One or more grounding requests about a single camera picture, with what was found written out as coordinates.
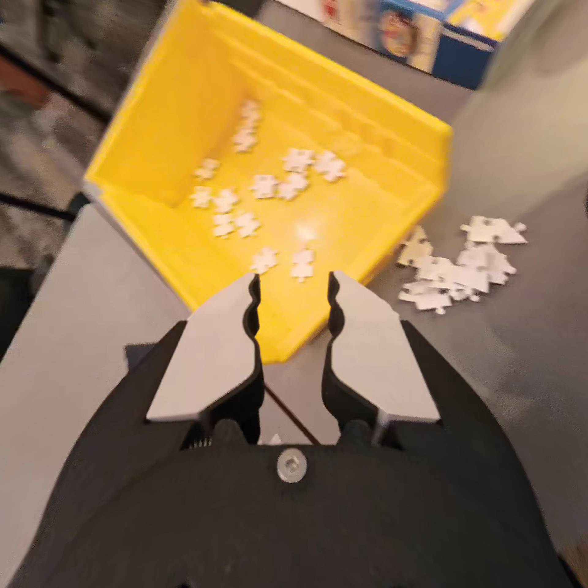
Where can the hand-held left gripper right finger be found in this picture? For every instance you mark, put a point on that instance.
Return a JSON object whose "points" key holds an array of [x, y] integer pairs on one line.
{"points": [[386, 372]]}

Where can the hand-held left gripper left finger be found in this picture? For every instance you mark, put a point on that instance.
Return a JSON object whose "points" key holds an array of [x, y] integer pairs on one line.
{"points": [[202, 367]]}

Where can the heap of white puzzle pieces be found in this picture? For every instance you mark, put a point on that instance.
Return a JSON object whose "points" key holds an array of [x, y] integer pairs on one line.
{"points": [[459, 271]]}

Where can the yellow cardboard box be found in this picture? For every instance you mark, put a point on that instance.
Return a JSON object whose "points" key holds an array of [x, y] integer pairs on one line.
{"points": [[160, 138]]}

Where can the pile of white puzzle pieces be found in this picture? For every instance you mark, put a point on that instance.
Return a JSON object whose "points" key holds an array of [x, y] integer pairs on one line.
{"points": [[266, 186]]}

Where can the blue white puzzle box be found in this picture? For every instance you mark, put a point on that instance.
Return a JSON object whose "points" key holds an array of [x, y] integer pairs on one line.
{"points": [[459, 50]]}

